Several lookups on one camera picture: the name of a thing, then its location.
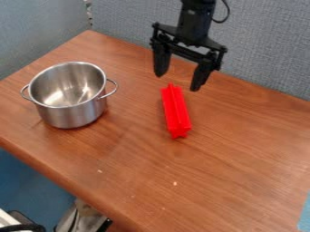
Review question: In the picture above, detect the stainless steel pot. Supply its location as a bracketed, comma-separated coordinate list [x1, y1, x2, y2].
[20, 62, 119, 129]

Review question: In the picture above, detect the metal table leg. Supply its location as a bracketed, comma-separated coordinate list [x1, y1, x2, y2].
[54, 198, 112, 232]

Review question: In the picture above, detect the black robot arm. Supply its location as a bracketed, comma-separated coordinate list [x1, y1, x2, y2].
[150, 0, 230, 92]

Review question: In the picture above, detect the red star-shaped block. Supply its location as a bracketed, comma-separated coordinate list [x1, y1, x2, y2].
[162, 83, 191, 139]

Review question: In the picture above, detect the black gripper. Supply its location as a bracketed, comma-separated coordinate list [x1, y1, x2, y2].
[150, 23, 227, 92]

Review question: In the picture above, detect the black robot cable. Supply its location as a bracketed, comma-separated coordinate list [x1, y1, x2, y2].
[211, 0, 231, 24]

